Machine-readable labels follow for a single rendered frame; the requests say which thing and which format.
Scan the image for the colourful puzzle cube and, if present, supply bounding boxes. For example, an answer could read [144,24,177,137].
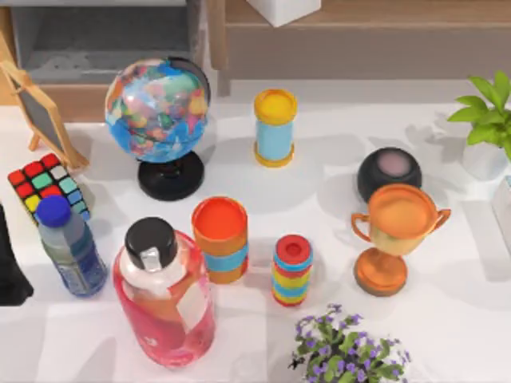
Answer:
[7,152,92,227]

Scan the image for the globe on black stand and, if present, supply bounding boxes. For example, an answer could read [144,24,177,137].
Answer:
[104,56,211,202]

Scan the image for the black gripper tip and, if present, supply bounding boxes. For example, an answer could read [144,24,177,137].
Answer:
[0,204,34,307]

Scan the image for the green leafy plant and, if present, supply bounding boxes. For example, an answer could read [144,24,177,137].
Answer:
[446,70,511,160]

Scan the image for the yellow and light blue can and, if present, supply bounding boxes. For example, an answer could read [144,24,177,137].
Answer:
[253,88,299,168]

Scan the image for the clear bottle with blue cap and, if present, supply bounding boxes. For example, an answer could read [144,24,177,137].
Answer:
[34,195,109,298]

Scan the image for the pink bottle with black cap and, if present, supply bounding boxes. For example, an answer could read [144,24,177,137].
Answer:
[113,217,217,369]

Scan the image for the purple flowering plant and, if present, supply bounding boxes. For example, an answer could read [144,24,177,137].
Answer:
[287,303,412,383]

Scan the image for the black round speaker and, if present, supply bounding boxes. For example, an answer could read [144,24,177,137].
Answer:
[356,147,423,205]

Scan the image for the grey cabinet with dark inside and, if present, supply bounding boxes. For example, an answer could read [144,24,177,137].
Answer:
[0,0,216,123]

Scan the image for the bronze trophy cup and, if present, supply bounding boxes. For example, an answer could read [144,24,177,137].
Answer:
[351,184,452,298]

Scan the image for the framed blackboard on wooden easel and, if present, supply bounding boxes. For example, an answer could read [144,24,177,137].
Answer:
[0,32,90,172]

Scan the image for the wooden open shelf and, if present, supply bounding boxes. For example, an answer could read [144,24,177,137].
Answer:
[207,0,511,97]

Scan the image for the orange can with blue band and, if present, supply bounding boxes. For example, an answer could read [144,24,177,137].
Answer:
[191,195,250,285]

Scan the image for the stack of coloured rings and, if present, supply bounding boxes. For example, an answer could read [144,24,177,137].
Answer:
[271,235,314,307]

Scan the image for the white box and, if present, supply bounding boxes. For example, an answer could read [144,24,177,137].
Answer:
[245,0,323,28]

